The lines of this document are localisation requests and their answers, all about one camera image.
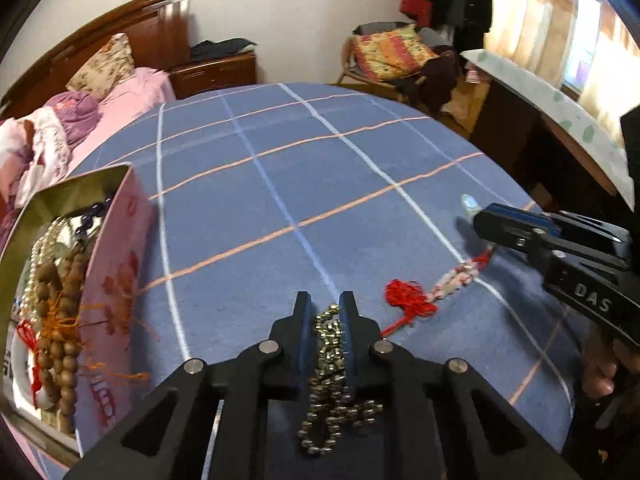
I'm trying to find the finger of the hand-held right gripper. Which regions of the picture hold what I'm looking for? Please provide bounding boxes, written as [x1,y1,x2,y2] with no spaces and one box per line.
[471,209,632,274]
[482,202,632,245]

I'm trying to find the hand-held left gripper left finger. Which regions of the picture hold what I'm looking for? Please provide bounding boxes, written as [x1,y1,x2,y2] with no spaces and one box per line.
[62,291,314,480]

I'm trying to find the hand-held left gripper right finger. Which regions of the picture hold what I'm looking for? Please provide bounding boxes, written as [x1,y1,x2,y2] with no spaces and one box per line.
[337,290,582,480]

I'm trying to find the gold bead chain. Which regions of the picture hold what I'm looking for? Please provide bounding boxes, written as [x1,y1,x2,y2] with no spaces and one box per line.
[297,305,384,457]

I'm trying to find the red tassel pendant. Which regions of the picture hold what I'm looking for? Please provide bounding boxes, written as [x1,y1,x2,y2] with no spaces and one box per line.
[382,192,497,339]

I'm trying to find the metal tin box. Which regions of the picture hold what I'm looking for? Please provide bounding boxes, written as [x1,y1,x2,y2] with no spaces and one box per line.
[0,162,157,461]

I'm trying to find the purple bead bracelet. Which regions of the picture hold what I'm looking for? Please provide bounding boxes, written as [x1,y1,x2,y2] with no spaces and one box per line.
[75,199,114,232]

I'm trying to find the brown wooden bead bracelet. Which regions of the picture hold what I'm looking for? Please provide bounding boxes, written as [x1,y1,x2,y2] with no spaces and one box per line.
[29,250,162,437]

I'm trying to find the pearl necklace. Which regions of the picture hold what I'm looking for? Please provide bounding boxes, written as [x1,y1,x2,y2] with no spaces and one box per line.
[19,217,77,312]

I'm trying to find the person's right hand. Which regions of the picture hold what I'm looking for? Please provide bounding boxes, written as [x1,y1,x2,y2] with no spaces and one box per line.
[580,330,640,432]

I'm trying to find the dark wooden desk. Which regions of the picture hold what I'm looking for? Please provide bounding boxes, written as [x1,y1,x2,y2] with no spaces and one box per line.
[460,67,626,213]

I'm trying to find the side desk with floral cover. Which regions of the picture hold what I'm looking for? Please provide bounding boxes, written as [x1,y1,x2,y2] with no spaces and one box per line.
[460,49,630,197]

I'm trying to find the dark garment on chair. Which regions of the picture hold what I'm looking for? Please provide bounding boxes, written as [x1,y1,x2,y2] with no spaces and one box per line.
[400,50,459,114]

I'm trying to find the blue checked tablecloth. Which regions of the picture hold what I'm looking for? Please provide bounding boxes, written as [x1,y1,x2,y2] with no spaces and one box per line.
[35,81,592,480]

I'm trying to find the window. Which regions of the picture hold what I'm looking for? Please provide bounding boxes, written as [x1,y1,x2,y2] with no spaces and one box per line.
[564,0,609,97]

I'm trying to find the orange patterned curtain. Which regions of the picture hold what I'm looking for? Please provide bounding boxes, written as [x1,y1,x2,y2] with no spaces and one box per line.
[487,0,621,107]

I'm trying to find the colourful patchwork cushion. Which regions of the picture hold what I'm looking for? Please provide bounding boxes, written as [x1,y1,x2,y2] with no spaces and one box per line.
[350,24,441,82]

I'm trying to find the wooden chair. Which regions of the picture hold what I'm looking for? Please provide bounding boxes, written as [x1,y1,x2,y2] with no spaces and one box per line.
[336,22,461,112]

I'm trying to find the red hanging jacket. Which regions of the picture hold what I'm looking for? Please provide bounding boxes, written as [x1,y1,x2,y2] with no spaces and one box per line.
[400,0,434,26]

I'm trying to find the wooden nightstand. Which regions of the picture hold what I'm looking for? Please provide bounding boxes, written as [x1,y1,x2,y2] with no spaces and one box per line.
[170,50,259,101]

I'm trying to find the bed with pink sheet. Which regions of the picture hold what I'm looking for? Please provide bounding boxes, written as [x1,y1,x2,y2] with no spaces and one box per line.
[0,67,177,241]

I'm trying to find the dark folded clothes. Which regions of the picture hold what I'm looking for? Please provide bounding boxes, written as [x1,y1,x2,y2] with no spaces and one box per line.
[189,37,257,64]

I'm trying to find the purple garment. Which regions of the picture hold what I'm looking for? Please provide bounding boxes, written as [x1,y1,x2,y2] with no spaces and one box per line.
[42,91,101,149]

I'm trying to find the white floral cloth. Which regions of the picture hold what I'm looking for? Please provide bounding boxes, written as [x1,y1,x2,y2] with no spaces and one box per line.
[0,107,71,209]

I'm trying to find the floral pillow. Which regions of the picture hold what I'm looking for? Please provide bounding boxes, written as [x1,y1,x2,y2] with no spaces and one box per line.
[66,32,137,101]

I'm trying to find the wooden bed headboard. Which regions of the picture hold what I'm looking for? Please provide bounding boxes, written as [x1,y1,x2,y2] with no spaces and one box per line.
[0,0,194,121]

